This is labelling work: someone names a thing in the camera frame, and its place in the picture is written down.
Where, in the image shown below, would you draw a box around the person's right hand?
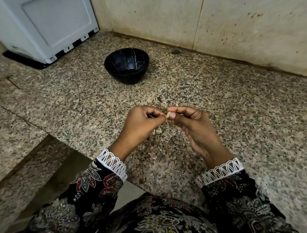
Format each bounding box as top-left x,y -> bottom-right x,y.
167,106 -> 234,170

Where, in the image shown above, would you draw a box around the person's left hand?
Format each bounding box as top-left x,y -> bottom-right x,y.
111,106 -> 167,158

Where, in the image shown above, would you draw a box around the person's left forearm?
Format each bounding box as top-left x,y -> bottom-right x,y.
72,141 -> 129,213

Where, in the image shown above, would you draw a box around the person's right forearm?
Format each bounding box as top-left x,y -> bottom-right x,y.
196,147 -> 265,212

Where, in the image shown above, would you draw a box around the scattered garlic peels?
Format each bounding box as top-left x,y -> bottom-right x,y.
151,97 -> 180,135

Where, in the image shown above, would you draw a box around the black marbled bowl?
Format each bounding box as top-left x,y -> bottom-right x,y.
104,48 -> 150,85

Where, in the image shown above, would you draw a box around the dark floral dress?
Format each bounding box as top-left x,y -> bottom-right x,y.
23,168 -> 299,233

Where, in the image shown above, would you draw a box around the white appliance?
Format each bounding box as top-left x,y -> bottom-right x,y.
0,0 -> 100,64

